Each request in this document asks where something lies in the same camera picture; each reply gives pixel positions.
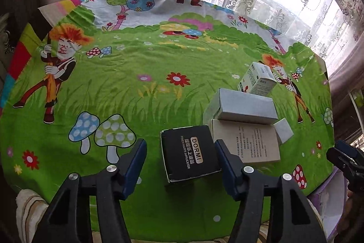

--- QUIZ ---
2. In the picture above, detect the black Dormi box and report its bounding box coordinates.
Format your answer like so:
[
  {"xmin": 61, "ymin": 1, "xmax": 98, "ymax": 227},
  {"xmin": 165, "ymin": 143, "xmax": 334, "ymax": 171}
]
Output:
[{"xmin": 160, "ymin": 125, "xmax": 221, "ymax": 183}]

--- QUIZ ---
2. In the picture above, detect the person's right hand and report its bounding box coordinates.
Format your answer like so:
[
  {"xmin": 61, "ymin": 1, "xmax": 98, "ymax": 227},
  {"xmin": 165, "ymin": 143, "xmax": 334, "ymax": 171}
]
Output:
[{"xmin": 334, "ymin": 191, "xmax": 364, "ymax": 243}]

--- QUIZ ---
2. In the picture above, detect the striped beige cushion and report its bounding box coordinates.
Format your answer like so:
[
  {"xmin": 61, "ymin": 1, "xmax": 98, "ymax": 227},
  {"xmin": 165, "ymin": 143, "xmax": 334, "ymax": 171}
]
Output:
[{"xmin": 16, "ymin": 189, "xmax": 269, "ymax": 243}]

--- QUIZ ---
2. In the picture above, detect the purple cardboard storage box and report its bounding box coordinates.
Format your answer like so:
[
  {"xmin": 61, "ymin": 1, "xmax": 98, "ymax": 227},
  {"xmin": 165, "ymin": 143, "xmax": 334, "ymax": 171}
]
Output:
[{"xmin": 308, "ymin": 167, "xmax": 348, "ymax": 242}]

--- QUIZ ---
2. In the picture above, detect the white side table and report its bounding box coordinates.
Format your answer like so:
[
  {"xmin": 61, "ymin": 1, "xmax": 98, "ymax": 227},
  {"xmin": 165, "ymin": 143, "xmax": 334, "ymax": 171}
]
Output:
[{"xmin": 349, "ymin": 89, "xmax": 364, "ymax": 131}]

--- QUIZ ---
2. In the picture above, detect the green tissue pack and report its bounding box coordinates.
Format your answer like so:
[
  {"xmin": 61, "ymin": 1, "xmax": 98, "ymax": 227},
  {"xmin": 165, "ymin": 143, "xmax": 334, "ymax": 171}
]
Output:
[{"xmin": 351, "ymin": 89, "xmax": 364, "ymax": 108}]

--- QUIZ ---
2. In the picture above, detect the small silver cube box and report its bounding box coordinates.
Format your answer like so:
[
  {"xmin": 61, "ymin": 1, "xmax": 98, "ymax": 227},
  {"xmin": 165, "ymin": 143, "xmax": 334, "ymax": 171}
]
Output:
[{"xmin": 273, "ymin": 118, "xmax": 294, "ymax": 145}]

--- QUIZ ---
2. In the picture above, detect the pink patterned curtain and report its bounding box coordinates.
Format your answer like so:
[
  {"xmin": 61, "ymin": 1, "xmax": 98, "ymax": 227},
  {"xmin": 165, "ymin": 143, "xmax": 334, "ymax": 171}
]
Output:
[{"xmin": 328, "ymin": 40, "xmax": 364, "ymax": 107}]

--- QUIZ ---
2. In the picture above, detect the large beige text box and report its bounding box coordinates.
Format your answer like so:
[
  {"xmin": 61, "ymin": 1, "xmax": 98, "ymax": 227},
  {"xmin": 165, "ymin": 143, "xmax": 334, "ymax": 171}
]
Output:
[{"xmin": 209, "ymin": 119, "xmax": 281, "ymax": 164}]

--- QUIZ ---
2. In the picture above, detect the tall white medicine box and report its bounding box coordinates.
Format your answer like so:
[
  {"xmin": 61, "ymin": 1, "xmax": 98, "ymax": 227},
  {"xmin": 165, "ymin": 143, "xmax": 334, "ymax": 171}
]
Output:
[{"xmin": 238, "ymin": 62, "xmax": 276, "ymax": 96}]

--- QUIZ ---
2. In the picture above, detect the flat silver box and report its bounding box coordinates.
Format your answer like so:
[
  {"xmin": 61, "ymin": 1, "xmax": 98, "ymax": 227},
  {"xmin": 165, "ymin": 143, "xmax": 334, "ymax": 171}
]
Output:
[{"xmin": 203, "ymin": 88, "xmax": 278, "ymax": 125}]

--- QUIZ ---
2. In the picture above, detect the green cartoon tablecloth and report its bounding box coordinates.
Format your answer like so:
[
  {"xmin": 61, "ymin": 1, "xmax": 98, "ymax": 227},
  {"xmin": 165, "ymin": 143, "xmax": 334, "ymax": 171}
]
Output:
[{"xmin": 1, "ymin": 0, "xmax": 334, "ymax": 242}]

